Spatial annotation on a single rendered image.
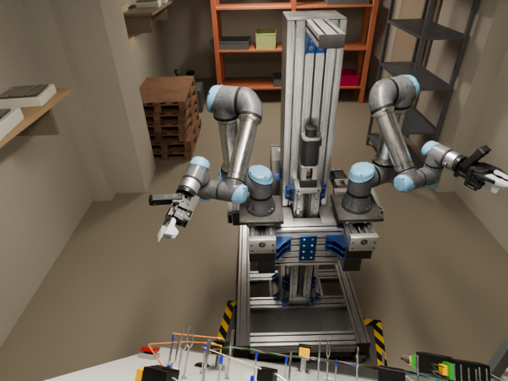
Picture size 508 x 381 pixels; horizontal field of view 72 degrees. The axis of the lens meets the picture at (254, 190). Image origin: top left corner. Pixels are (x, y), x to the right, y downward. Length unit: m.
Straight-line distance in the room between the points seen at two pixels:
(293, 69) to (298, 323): 1.63
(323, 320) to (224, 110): 1.61
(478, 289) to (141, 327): 2.64
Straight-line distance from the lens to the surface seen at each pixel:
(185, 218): 1.22
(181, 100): 4.48
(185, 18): 7.89
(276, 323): 2.50
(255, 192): 1.69
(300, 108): 1.70
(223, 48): 6.28
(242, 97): 1.45
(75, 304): 3.22
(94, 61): 3.71
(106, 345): 2.88
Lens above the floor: 2.26
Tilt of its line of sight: 34 degrees down
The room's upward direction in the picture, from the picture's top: 2 degrees counter-clockwise
